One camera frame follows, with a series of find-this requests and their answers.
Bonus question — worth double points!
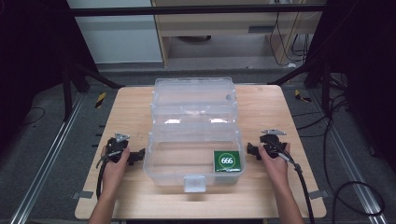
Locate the black curtain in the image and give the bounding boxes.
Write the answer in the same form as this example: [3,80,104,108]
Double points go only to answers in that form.
[305,0,396,175]
[0,0,99,157]

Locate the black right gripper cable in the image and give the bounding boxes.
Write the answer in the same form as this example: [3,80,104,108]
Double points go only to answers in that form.
[267,139,316,224]

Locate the black horizontal bar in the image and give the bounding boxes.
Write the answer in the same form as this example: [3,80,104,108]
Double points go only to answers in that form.
[66,3,329,18]

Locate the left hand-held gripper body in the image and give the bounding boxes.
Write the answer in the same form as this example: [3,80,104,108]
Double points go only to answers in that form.
[105,132,131,164]

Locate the thin black floor cable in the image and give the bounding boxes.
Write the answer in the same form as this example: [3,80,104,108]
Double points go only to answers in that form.
[18,105,47,127]

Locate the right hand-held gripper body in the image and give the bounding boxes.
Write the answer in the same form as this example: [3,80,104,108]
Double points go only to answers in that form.
[259,128,290,160]

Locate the black metal stand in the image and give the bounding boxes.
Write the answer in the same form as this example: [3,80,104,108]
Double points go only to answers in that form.
[59,61,126,123]
[266,57,333,117]

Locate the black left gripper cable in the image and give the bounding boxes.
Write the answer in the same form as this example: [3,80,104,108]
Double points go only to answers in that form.
[95,151,117,201]

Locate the person's left hand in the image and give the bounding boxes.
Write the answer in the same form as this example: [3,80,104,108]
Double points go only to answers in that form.
[100,145,132,194]

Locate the clear plastic storage box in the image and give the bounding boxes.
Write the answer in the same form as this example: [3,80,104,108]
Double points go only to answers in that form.
[142,77,248,194]

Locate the grey tape tab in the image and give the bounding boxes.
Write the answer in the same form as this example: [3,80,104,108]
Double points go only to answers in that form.
[71,189,94,201]
[308,189,331,201]

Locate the green square card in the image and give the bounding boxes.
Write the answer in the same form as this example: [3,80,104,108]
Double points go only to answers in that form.
[212,149,244,174]

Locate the metal floor rail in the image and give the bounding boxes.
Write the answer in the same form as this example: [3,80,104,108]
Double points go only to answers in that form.
[8,92,86,224]
[309,89,390,224]

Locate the looped black floor cable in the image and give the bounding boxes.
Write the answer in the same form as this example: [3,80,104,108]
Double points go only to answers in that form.
[331,180,387,224]

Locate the person's right hand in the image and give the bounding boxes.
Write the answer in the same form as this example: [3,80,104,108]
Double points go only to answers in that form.
[257,143,291,189]

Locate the yellow black striped tape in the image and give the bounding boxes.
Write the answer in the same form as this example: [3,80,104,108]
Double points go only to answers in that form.
[293,89,313,104]
[94,91,107,109]

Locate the hanging black desk cables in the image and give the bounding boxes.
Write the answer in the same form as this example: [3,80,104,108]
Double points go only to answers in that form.
[268,0,313,68]

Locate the light wooden desk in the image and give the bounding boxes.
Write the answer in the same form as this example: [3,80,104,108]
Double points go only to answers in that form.
[150,0,329,68]

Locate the white cabinet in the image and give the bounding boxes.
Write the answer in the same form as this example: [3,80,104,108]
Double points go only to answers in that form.
[66,0,164,65]

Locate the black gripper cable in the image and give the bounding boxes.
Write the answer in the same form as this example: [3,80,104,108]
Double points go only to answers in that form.
[95,151,117,201]
[267,139,316,224]

